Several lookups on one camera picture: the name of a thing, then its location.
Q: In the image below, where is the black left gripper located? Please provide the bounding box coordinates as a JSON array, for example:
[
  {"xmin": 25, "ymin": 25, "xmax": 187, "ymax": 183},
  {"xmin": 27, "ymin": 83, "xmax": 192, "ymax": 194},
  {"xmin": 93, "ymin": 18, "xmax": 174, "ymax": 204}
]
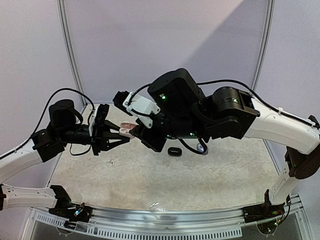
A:
[{"xmin": 59, "ymin": 119, "xmax": 130, "ymax": 156}]

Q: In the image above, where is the pink round charging case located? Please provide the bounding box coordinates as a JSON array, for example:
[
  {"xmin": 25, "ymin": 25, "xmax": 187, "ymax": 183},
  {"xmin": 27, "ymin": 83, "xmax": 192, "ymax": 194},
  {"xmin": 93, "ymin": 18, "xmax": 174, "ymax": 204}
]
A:
[{"xmin": 119, "ymin": 122, "xmax": 137, "ymax": 139}]

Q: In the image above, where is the black earbud charging case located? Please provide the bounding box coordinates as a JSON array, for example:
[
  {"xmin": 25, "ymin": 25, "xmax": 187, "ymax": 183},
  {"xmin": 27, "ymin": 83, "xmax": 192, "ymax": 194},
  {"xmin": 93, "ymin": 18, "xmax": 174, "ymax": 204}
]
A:
[{"xmin": 167, "ymin": 147, "xmax": 182, "ymax": 157}]

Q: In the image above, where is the blue-grey oval charging case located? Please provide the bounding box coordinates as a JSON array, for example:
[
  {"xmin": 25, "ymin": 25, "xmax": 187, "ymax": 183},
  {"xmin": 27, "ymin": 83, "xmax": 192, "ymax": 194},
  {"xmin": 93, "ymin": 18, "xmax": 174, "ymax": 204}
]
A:
[{"xmin": 196, "ymin": 143, "xmax": 209, "ymax": 155}]

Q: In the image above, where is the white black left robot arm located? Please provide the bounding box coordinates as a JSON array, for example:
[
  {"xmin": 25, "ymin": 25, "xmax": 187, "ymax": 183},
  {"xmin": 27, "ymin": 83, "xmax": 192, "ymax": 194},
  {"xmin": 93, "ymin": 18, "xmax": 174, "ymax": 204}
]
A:
[{"xmin": 0, "ymin": 99, "xmax": 130, "ymax": 217}]

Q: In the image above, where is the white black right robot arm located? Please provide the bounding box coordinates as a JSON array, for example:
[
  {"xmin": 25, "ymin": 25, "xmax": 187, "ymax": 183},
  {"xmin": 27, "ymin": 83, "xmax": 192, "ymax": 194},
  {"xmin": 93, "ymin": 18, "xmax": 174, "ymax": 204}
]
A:
[{"xmin": 126, "ymin": 68, "xmax": 320, "ymax": 218}]

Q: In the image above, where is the perforated white front panel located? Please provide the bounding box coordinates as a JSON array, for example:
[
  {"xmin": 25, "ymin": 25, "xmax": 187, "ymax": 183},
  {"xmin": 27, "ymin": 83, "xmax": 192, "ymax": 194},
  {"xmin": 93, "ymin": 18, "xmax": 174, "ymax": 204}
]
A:
[{"xmin": 29, "ymin": 213, "xmax": 243, "ymax": 240}]

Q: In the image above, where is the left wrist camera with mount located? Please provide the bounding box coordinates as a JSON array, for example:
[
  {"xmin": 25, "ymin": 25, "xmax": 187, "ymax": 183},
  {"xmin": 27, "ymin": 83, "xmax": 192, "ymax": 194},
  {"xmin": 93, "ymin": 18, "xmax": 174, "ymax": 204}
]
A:
[{"xmin": 88, "ymin": 104, "xmax": 110, "ymax": 136}]

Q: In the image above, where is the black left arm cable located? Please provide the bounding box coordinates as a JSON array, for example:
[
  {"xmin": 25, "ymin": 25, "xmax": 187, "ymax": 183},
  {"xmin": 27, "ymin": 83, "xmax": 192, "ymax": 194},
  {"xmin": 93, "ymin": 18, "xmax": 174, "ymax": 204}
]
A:
[{"xmin": 0, "ymin": 87, "xmax": 96, "ymax": 161}]

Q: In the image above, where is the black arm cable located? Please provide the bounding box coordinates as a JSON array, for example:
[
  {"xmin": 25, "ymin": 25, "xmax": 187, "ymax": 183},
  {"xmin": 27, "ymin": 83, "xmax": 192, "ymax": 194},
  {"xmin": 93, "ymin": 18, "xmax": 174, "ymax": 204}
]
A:
[
  {"xmin": 132, "ymin": 79, "xmax": 320, "ymax": 153},
  {"xmin": 0, "ymin": 87, "xmax": 96, "ymax": 161}
]

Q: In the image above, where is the aluminium front rail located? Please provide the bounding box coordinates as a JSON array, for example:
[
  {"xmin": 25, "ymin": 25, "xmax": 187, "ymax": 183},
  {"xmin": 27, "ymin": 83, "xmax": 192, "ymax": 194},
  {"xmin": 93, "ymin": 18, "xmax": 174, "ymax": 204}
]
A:
[{"xmin": 22, "ymin": 194, "xmax": 312, "ymax": 240}]

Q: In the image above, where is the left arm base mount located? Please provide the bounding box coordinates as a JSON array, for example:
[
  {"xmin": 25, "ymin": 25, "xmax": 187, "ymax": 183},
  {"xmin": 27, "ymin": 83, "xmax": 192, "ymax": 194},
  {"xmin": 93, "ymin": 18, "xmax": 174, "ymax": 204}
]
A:
[{"xmin": 48, "ymin": 203, "xmax": 93, "ymax": 223}]

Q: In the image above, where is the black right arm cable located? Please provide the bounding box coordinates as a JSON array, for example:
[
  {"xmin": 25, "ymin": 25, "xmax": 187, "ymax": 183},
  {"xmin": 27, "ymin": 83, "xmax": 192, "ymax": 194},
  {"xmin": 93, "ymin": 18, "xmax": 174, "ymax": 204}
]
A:
[{"xmin": 132, "ymin": 79, "xmax": 320, "ymax": 153}]

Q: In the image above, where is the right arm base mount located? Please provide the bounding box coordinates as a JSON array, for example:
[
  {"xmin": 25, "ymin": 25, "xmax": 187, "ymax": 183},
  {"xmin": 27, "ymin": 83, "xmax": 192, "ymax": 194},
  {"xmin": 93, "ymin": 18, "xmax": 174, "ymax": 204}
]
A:
[{"xmin": 242, "ymin": 194, "xmax": 290, "ymax": 224}]

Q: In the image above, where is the aluminium left corner post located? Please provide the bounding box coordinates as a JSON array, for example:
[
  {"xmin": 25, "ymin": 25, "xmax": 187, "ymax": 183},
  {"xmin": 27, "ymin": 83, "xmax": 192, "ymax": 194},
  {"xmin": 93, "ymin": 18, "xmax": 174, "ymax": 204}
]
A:
[{"xmin": 56, "ymin": 0, "xmax": 84, "ymax": 93}]

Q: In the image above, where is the aluminium corner post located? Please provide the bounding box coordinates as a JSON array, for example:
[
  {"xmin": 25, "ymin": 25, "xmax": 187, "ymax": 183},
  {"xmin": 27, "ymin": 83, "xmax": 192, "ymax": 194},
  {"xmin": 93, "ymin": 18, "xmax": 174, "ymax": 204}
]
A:
[
  {"xmin": 251, "ymin": 0, "xmax": 275, "ymax": 90},
  {"xmin": 56, "ymin": 0, "xmax": 84, "ymax": 93}
]

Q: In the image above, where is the aluminium right corner post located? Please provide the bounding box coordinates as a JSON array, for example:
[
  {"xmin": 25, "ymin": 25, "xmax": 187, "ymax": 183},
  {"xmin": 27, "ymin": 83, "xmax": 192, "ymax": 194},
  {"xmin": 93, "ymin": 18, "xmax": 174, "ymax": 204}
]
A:
[{"xmin": 251, "ymin": 0, "xmax": 275, "ymax": 90}]

